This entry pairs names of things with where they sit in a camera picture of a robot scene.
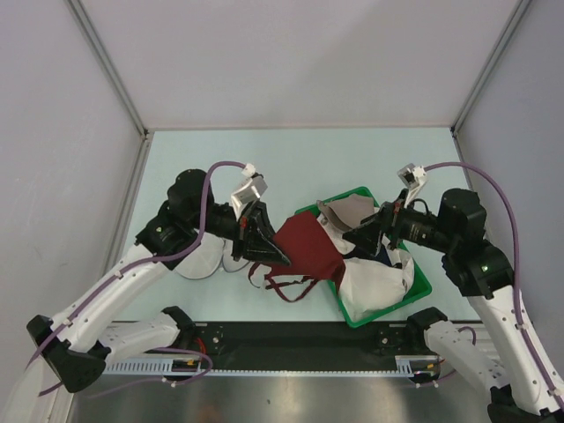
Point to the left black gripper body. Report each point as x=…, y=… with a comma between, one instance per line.
x=221, y=221

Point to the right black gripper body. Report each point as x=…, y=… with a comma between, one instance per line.
x=411, y=226

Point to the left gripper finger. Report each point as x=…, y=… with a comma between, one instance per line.
x=268, y=256
x=259, y=231

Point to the white mesh laundry bag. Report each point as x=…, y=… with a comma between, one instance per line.
x=214, y=254

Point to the dark red bra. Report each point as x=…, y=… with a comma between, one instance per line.
x=312, y=254

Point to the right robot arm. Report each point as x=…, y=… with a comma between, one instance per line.
x=523, y=386

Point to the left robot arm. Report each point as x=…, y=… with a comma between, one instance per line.
x=77, y=344

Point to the beige bra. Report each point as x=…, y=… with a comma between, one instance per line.
x=347, y=213

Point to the white bra in basket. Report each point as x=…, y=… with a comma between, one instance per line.
x=369, y=287

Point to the navy blue garment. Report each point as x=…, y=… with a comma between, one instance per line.
x=383, y=256

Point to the green plastic basket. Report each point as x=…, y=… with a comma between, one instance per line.
x=420, y=288

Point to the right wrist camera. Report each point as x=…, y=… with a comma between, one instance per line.
x=414, y=178

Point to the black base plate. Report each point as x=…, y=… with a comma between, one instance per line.
x=303, y=347

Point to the light blue cable duct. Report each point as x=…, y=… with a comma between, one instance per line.
x=159, y=366

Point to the right aluminium frame post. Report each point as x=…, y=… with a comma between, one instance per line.
x=493, y=60

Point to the aluminium frame post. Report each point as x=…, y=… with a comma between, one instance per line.
x=92, y=37
x=493, y=60

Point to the left aluminium frame post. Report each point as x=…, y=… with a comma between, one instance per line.
x=92, y=37

